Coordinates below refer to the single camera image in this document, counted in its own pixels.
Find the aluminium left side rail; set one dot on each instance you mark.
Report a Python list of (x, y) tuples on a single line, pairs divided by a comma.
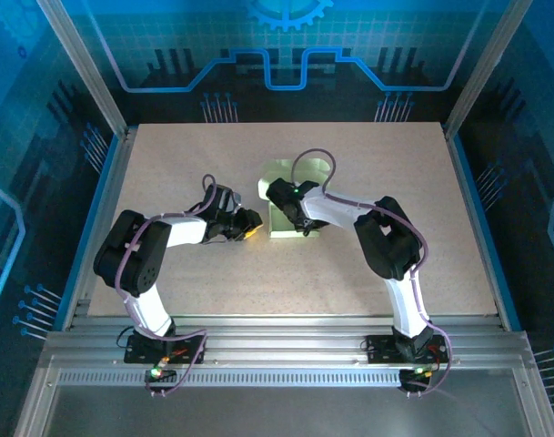
[(101, 227)]

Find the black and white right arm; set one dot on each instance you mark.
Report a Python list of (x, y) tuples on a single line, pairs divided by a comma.
[(390, 246)]

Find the aluminium left frame post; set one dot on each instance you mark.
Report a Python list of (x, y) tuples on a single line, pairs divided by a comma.
[(83, 68)]

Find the aluminium frame post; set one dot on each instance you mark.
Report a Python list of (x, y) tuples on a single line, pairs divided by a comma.
[(486, 68), (83, 68)]

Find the grey metal panel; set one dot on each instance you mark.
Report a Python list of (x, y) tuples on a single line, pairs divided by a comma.
[(281, 414)]

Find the slotted metal strip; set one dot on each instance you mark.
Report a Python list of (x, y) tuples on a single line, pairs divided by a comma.
[(281, 378)]

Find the aluminium table rail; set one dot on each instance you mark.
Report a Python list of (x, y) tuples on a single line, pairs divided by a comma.
[(281, 341)]

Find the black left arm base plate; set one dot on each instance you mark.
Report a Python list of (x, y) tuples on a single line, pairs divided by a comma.
[(140, 352)]

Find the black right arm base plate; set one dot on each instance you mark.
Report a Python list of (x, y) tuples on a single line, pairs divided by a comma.
[(379, 350)]

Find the aluminium right side rail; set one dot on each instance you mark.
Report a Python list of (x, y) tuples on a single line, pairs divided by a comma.
[(479, 227)]

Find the aluminium right frame post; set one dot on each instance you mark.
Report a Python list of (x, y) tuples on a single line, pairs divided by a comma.
[(486, 68)]

